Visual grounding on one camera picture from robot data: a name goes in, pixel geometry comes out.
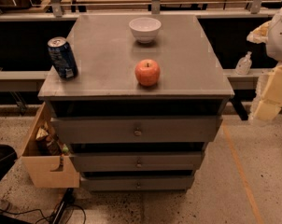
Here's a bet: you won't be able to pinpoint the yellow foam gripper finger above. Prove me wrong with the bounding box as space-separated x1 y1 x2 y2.
247 21 270 44
250 63 282 122

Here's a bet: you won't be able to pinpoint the red apple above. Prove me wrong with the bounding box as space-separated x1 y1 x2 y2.
134 59 161 87

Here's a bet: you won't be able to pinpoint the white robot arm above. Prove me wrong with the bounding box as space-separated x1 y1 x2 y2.
247 8 282 124

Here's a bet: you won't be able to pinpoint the white ceramic bowl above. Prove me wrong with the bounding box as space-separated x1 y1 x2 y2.
129 17 162 44

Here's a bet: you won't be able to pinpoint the clear sanitizer bottle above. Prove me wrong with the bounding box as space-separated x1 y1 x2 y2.
235 51 252 76

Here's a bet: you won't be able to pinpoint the grey drawer cabinet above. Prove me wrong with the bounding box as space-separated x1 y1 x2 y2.
39 15 233 191

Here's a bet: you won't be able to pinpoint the middle grey drawer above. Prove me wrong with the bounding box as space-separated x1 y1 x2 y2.
70 152 204 172

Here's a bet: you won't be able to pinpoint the grey drawer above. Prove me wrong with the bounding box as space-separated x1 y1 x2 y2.
80 175 194 191
51 116 222 144
70 152 204 172

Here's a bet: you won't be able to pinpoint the blue soda can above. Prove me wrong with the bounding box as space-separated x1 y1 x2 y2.
48 36 78 80

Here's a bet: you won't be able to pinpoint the top grey drawer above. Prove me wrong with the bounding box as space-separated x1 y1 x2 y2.
51 116 222 144

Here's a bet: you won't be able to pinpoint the bottom grey drawer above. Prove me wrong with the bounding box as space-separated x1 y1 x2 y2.
80 175 194 191

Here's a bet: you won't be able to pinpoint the snack bags in box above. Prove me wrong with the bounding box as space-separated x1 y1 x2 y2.
35 122 69 156

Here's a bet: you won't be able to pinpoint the wooden side box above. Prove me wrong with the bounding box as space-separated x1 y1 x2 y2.
21 104 79 188

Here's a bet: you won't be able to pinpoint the black chair seat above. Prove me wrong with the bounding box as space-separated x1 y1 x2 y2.
0 145 17 181

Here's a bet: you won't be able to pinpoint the metal shelf rail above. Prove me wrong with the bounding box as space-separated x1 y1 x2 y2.
0 0 282 21

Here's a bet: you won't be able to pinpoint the black floor cables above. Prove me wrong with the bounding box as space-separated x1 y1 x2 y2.
0 189 87 224

